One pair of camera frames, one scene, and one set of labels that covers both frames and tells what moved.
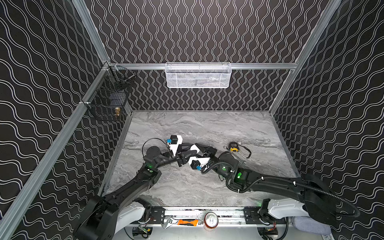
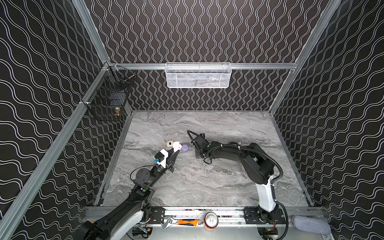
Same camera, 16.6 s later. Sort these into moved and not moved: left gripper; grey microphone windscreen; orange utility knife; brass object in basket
Moved: left gripper
Not moved: orange utility knife; grey microphone windscreen; brass object in basket
